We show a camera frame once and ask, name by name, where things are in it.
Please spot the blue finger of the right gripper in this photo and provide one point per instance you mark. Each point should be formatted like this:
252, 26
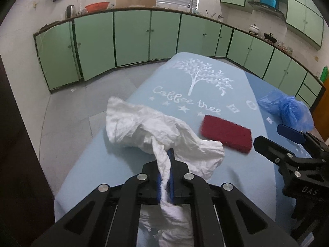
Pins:
271, 151
291, 134

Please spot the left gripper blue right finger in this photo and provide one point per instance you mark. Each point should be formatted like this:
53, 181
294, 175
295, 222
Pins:
181, 185

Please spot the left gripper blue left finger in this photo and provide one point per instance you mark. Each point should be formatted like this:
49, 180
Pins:
143, 188

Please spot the blue plastic bag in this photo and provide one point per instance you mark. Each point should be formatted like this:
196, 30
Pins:
292, 112

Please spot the white tissue paper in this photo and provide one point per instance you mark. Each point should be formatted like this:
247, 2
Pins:
155, 133

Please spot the green lower kitchen cabinets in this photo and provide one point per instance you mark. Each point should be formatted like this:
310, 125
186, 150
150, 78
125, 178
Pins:
84, 47

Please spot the chrome kitchen faucet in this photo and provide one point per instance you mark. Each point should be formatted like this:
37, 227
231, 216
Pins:
190, 6

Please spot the dark red scouring pad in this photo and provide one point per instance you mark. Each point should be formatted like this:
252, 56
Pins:
228, 133

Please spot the green thermos flask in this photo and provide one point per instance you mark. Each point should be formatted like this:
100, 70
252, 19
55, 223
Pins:
324, 74

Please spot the black wok pan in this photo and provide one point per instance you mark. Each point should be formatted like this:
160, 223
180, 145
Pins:
270, 38

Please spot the white cooking pot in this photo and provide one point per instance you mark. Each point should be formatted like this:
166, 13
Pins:
253, 28

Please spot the black range hood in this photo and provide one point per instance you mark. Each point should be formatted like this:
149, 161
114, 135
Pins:
258, 6

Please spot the orange plastic basin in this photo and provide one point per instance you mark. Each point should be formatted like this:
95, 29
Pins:
100, 6

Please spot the steel electric kettle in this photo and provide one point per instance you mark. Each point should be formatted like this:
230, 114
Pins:
70, 12

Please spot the green upper wall cabinets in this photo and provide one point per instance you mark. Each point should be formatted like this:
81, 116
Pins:
302, 16

